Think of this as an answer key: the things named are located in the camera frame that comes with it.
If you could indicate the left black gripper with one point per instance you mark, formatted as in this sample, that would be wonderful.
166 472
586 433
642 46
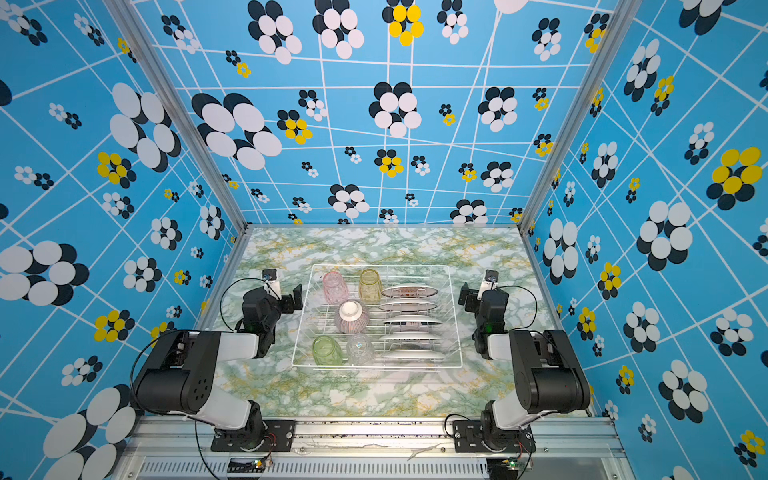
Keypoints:
285 302

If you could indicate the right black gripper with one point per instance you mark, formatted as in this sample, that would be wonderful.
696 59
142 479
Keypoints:
472 295

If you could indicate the orange sunburst plate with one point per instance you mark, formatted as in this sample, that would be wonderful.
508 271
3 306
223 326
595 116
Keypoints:
409 291

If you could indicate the green rimmed white plate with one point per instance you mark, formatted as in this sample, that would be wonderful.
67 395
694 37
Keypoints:
413 306

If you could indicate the dark rimmed white plate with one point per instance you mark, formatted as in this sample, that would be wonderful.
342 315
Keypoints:
413 322

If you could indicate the white wire dish rack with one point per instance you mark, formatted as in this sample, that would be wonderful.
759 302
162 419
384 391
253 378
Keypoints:
318 317

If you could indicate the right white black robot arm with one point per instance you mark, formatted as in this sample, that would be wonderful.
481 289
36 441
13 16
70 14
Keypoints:
548 377

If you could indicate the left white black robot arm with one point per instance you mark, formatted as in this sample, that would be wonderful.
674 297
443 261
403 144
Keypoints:
178 376

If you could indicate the white plate in rack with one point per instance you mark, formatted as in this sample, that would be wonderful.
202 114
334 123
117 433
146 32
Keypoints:
426 355
410 336

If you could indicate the front white plate in rack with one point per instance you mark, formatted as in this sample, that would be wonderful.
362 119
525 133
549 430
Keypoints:
426 355

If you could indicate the pink glass cup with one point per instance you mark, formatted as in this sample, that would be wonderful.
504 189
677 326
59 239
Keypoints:
335 288

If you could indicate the green glass cup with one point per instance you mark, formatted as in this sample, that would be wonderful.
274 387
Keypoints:
326 351

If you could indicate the yellow glass cup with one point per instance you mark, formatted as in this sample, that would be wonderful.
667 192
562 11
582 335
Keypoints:
370 286

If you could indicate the clear glass cup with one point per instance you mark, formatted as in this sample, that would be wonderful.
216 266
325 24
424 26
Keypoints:
360 350

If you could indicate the left circuit board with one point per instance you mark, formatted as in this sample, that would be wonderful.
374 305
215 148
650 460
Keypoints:
249 465

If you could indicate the circuit board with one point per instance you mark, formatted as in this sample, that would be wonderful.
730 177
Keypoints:
249 465
502 469

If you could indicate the right circuit board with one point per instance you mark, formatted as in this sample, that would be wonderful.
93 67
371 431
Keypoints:
502 469

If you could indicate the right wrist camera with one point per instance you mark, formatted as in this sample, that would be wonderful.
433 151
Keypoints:
489 282

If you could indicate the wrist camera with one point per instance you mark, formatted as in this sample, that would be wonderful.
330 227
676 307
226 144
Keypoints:
272 283
489 282

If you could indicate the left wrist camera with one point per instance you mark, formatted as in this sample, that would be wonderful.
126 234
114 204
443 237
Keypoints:
272 283

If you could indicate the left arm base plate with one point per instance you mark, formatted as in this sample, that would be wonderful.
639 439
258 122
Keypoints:
263 436

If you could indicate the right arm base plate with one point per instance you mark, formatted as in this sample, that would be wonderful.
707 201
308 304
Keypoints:
472 436

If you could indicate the aluminium front rail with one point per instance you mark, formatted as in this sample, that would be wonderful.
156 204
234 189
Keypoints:
376 448

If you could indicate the right aluminium frame post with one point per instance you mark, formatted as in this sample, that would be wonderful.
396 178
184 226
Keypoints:
619 25

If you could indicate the aluminium frame post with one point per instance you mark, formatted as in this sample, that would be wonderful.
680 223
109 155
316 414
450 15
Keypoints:
127 21
619 25

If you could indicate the left aluminium frame post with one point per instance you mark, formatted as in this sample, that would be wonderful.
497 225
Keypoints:
127 21

